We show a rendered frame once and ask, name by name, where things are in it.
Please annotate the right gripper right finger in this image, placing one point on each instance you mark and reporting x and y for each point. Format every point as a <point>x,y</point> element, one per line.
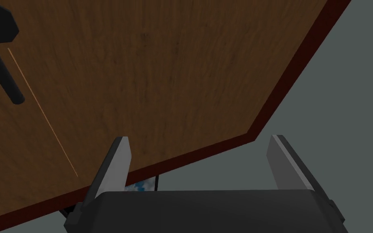
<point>288,168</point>

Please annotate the blue framed wall picture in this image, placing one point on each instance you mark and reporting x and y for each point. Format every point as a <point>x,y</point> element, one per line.
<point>141,185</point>

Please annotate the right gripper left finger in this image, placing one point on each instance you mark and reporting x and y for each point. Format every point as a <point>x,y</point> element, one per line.
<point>115,168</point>

